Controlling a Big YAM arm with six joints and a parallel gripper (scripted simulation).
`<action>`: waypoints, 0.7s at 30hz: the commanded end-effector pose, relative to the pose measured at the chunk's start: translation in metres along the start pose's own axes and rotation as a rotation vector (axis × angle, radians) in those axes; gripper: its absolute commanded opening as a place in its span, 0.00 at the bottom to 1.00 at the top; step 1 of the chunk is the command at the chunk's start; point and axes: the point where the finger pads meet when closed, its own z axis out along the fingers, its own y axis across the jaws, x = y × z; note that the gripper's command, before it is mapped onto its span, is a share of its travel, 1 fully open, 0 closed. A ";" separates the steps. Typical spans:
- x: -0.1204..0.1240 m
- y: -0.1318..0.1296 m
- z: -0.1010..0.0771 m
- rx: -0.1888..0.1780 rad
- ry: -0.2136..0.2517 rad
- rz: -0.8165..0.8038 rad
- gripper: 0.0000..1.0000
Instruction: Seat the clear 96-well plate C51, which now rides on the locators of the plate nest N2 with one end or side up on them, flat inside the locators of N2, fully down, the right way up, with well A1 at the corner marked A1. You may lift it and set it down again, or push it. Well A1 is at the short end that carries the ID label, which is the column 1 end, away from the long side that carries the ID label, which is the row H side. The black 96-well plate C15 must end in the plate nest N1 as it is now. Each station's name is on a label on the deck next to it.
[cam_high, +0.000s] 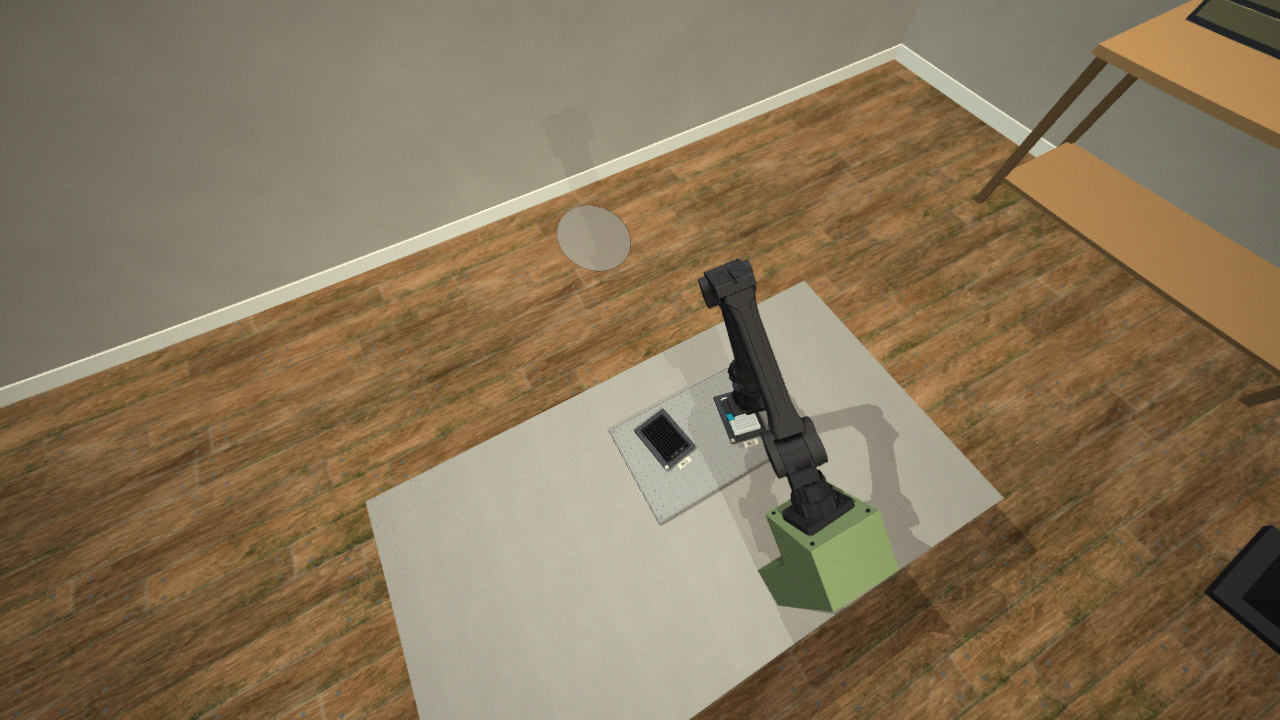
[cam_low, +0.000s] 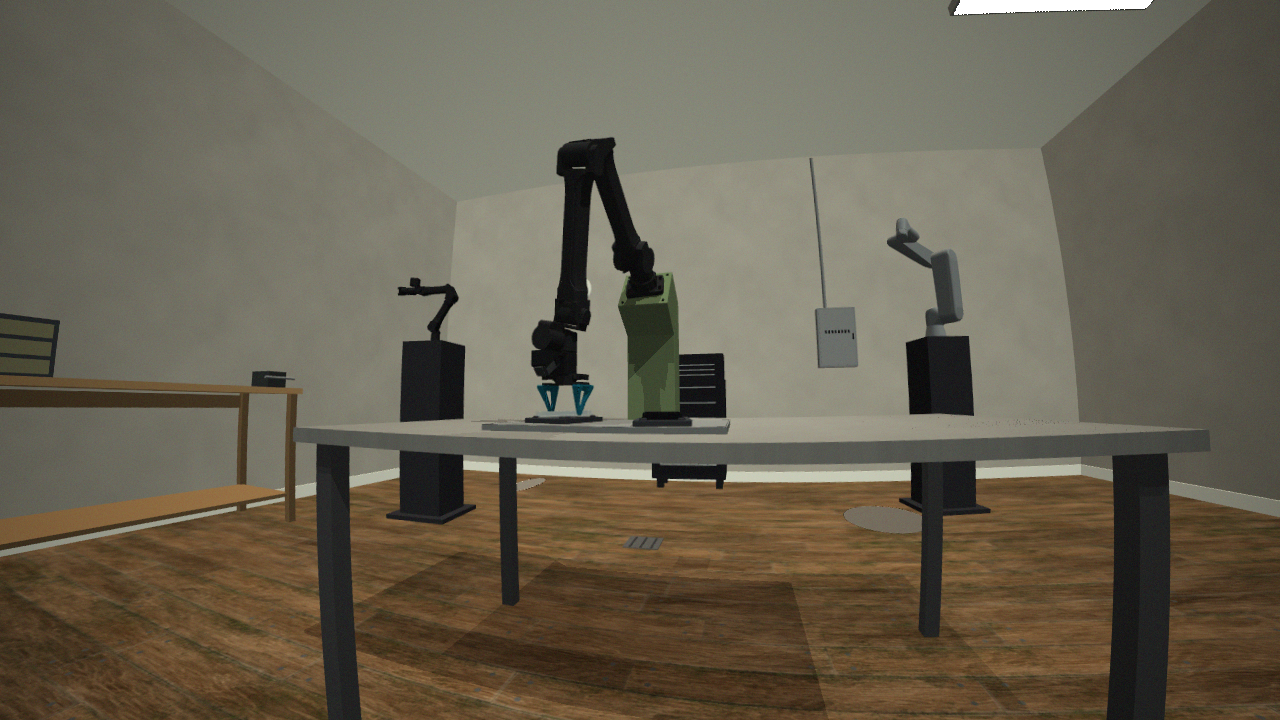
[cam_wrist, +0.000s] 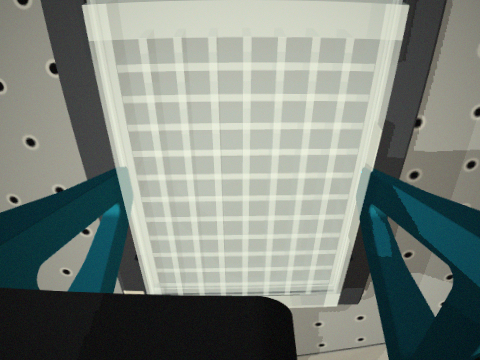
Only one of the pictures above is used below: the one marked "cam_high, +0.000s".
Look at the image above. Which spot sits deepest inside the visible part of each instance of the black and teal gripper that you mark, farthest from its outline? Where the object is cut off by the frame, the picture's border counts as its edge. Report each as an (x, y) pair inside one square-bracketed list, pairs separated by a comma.
[(741, 407)]

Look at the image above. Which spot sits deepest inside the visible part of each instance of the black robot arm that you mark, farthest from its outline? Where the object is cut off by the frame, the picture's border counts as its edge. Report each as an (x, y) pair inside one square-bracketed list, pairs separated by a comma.
[(793, 447)]

